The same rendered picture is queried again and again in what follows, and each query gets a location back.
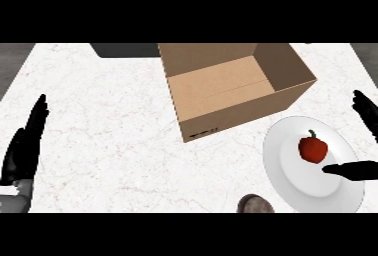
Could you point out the white round plate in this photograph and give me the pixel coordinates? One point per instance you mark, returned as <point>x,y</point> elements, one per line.
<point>310,173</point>

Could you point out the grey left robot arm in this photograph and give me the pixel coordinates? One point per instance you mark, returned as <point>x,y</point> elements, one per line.
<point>13,199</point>

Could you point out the brown cardboard box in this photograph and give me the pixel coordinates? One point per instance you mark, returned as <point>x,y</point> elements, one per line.
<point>236,88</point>

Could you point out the dark grey flat appliance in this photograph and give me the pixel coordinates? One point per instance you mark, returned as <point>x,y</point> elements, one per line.
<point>125,50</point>

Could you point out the grey rounded robot part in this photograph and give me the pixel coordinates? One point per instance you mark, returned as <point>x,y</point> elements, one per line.
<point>254,204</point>

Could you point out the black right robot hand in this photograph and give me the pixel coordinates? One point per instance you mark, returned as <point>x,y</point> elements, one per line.
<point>362,169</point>

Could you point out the red bell pepper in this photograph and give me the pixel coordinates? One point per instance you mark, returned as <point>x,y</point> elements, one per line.
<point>313,148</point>

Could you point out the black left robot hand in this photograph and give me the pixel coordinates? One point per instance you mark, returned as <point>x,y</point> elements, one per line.
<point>26,140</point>

